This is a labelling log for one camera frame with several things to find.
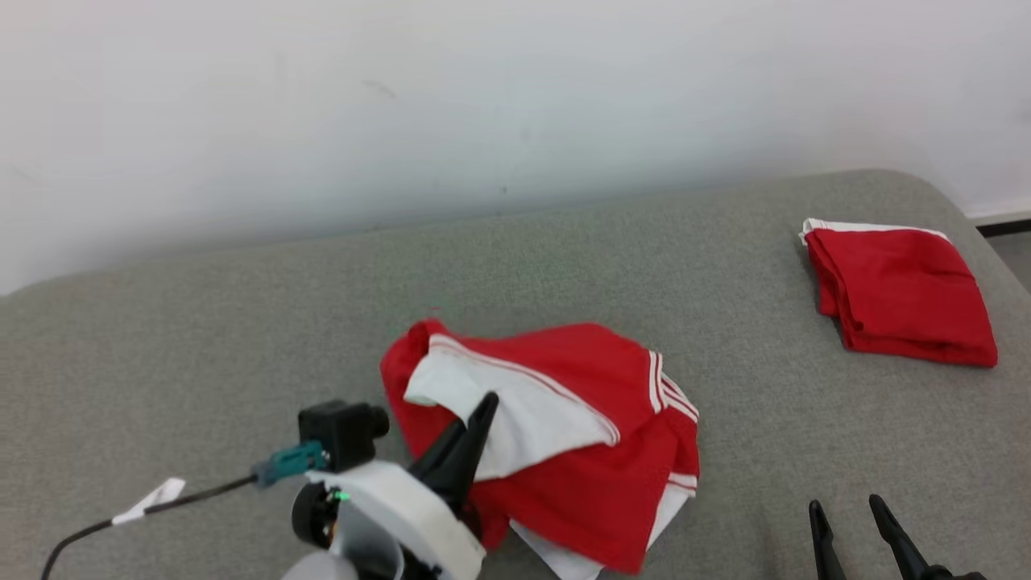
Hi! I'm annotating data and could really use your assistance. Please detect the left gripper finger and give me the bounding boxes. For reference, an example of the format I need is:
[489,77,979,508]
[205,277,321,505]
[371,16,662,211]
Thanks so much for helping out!
[408,392,500,485]
[439,403,499,517]

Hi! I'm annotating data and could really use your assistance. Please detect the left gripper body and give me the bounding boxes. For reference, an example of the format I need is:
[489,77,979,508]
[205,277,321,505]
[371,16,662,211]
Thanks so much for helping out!
[292,459,488,580]

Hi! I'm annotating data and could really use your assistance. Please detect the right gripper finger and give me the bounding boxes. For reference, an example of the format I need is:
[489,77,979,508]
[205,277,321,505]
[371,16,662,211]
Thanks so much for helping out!
[868,494,937,580]
[809,499,848,580]

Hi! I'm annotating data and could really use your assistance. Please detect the red white jersey shirt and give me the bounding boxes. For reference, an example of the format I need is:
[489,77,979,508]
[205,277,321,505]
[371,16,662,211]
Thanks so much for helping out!
[380,318,700,580]

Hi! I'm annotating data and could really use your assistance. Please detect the red jersey shorts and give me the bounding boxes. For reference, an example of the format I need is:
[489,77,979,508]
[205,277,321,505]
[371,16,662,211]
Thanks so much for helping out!
[799,217,1000,369]

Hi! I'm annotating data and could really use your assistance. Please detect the teal cable connector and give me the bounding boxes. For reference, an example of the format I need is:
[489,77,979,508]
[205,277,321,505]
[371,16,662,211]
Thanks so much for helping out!
[251,440,329,489]

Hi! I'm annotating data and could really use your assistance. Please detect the white cable label tag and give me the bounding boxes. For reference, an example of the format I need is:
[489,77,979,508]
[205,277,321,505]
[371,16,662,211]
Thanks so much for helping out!
[111,477,187,526]

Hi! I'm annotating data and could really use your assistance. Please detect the thin black camera cable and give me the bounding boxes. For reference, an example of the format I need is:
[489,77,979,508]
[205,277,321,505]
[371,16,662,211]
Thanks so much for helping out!
[40,475,260,580]

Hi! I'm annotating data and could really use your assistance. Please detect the white wall baseboard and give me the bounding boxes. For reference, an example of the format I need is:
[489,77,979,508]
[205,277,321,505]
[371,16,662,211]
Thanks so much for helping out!
[965,209,1031,237]

